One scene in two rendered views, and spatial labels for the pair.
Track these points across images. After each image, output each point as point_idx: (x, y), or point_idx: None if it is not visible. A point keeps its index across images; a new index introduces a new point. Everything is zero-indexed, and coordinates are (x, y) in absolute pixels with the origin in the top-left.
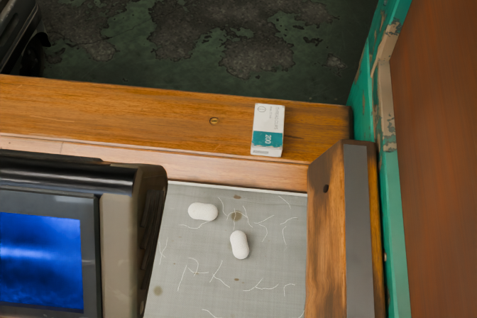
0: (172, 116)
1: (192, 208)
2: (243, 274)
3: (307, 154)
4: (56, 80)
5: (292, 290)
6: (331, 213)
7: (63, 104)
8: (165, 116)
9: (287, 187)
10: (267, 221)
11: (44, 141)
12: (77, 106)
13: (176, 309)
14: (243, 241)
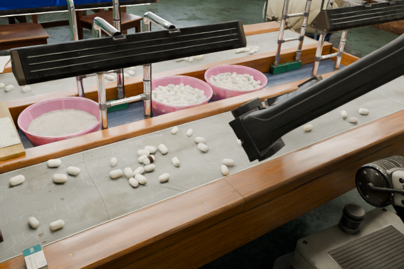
0: (95, 245)
1: (61, 220)
2: (27, 218)
3: (8, 266)
4: (166, 230)
5: (3, 223)
6: None
7: (151, 223)
8: (98, 244)
9: (17, 256)
10: (23, 240)
11: (145, 208)
12: (144, 226)
13: (52, 197)
14: (30, 220)
